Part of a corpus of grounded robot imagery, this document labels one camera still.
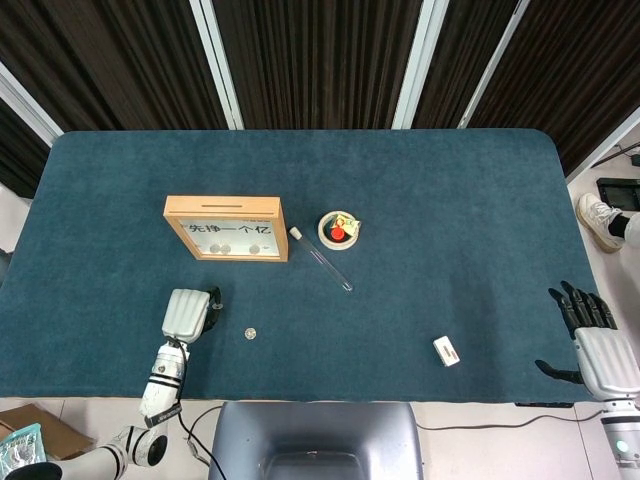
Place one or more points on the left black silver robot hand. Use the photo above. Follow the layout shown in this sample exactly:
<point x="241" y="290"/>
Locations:
<point x="185" y="315"/>

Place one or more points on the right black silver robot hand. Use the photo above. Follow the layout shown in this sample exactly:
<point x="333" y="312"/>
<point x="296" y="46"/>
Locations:
<point x="607" y="362"/>

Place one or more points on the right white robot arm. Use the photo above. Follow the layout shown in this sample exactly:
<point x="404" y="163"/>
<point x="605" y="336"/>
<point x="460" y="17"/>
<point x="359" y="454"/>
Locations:
<point x="622" y="430"/>

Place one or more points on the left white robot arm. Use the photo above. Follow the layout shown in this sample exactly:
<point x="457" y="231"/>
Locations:
<point x="160" y="385"/>

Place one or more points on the black bar under table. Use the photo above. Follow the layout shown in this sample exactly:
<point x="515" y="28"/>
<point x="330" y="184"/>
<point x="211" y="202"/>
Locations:
<point x="545" y="404"/>

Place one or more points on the person leg with black sock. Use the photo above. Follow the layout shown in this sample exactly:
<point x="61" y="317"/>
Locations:
<point x="617" y="227"/>

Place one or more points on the cork test tube stopper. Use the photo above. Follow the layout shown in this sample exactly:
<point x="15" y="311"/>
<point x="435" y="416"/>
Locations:
<point x="295" y="232"/>

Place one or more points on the white sneaker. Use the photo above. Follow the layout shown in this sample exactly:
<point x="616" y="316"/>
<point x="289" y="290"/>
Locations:
<point x="595" y="215"/>

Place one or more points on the glass test tube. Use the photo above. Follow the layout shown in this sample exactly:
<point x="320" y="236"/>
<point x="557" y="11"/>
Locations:
<point x="325" y="262"/>

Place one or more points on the small white red box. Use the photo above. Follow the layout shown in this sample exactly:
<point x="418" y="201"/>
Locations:
<point x="442" y="350"/>

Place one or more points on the black floor tray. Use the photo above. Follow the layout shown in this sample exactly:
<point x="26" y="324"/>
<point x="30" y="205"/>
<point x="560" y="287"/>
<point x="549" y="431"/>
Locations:
<point x="622" y="192"/>

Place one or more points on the beige masking tape roll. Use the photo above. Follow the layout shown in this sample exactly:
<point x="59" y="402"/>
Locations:
<point x="345" y="245"/>

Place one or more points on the brown cardboard box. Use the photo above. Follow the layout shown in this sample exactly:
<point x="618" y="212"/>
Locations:
<point x="50" y="430"/>

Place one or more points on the yellow green candy wrapper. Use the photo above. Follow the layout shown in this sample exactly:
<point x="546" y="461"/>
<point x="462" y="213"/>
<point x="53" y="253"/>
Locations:
<point x="350" y="223"/>

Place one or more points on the teal plastic packet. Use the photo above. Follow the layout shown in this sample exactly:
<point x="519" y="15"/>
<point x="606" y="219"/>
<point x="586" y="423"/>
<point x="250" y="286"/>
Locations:
<point x="20" y="450"/>

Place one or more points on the teal table cloth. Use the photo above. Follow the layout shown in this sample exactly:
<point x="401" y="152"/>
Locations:
<point x="400" y="200"/>

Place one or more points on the wooden coin bank box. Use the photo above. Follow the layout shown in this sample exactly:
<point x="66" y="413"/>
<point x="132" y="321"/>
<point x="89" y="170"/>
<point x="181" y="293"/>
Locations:
<point x="180" y="207"/>

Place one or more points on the white partition post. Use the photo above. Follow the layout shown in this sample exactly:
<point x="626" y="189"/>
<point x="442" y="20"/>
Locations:
<point x="600" y="152"/>
<point x="30" y="107"/>
<point x="494" y="60"/>
<point x="417" y="65"/>
<point x="220" y="75"/>

